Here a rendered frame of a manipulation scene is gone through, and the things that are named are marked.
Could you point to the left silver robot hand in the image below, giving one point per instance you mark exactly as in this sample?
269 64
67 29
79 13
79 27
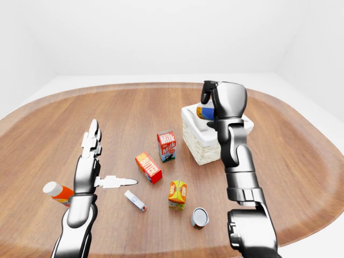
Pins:
85 172

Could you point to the blue and yellow soup tin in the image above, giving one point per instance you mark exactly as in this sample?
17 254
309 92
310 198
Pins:
205 112

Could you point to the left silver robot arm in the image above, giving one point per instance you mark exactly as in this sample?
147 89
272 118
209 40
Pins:
76 223

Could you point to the orange juice carton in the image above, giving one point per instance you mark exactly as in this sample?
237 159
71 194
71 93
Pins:
177 196

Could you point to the white flat box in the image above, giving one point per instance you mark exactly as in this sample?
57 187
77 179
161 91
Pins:
135 200

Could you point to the orange bottle with white cap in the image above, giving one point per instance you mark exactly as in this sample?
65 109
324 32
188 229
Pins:
57 192

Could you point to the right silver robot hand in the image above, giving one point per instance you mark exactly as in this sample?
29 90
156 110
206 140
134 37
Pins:
228 100

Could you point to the white woven basket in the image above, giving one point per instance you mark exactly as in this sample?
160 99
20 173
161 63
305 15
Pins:
200 145

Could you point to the silver tin with red label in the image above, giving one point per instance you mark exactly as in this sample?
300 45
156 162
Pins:
199 217

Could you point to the red milk carton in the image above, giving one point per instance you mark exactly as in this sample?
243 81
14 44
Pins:
166 146

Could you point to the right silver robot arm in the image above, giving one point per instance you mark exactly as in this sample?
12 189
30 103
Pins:
242 188

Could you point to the red and orange butter box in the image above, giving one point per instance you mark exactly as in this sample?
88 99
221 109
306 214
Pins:
148 167

